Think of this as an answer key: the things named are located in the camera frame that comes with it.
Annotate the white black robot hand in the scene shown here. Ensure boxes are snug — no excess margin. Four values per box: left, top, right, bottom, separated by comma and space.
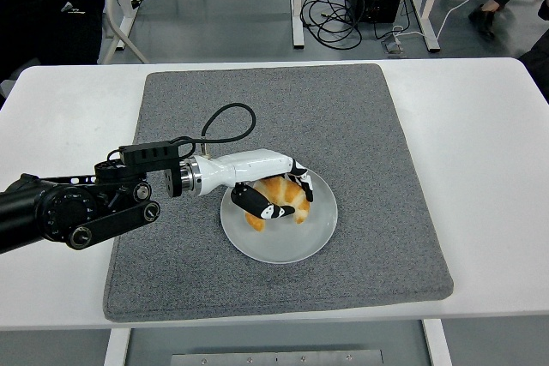
195, 148, 317, 220

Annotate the golden croissant bread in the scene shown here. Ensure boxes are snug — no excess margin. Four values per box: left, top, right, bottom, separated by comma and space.
244, 177, 311, 233

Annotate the pale grey round plate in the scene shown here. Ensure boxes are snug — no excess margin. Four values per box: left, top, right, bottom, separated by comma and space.
220, 167, 339, 264

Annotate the grey metal plate with screws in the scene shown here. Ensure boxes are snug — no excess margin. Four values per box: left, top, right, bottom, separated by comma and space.
170, 349, 385, 366

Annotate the grey felt mat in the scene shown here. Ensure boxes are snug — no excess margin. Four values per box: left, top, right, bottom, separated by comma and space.
102, 63, 455, 322

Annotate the white desk leg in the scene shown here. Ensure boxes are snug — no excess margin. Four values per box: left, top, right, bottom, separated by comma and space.
115, 0, 146, 52
409, 0, 443, 53
290, 0, 306, 49

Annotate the grey floor socket box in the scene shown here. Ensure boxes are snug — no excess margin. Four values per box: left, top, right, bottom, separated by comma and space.
381, 38, 407, 58

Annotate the white table leg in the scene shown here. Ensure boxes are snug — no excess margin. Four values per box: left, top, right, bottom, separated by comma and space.
422, 319, 453, 366
104, 328, 131, 366

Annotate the person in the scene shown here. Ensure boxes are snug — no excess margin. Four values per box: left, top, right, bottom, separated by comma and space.
0, 0, 106, 99

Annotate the dark cloth-covered object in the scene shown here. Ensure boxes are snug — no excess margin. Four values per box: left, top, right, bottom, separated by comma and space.
517, 35, 549, 104

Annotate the coiled black cable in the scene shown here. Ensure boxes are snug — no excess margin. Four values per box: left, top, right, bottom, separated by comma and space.
299, 0, 364, 51

